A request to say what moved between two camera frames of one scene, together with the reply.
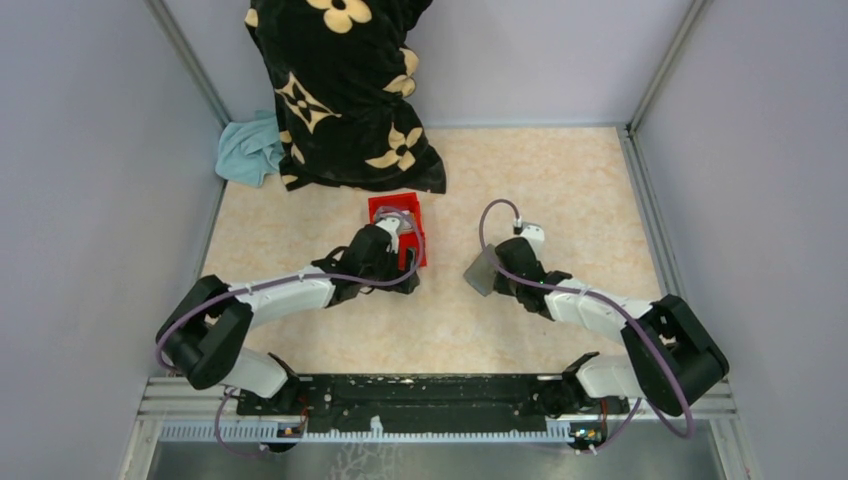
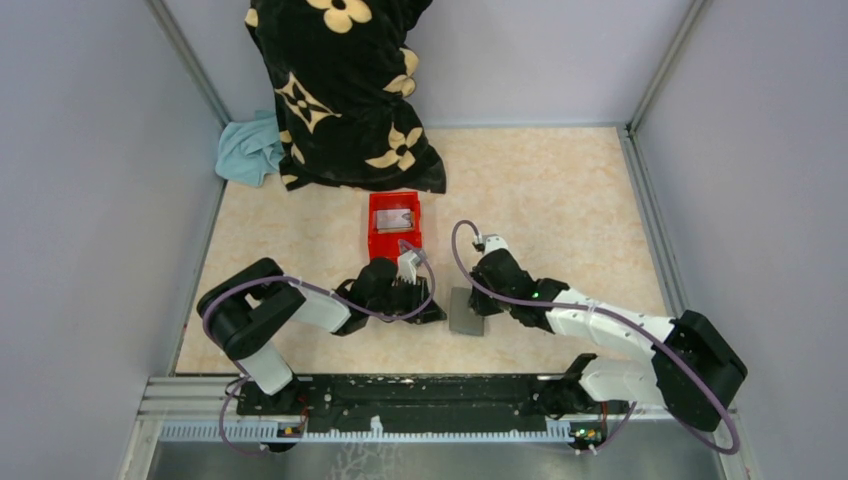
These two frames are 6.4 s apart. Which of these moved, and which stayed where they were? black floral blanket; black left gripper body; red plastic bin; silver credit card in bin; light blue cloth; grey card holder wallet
Moved: black left gripper body; grey card holder wallet
Stayed: silver credit card in bin; red plastic bin; light blue cloth; black floral blanket
